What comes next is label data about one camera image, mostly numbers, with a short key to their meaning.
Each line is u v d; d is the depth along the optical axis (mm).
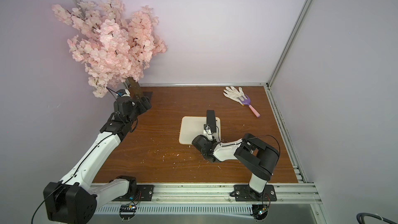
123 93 679
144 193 727
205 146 691
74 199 378
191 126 978
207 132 797
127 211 724
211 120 1005
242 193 725
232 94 1142
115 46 612
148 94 1137
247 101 1079
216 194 742
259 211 695
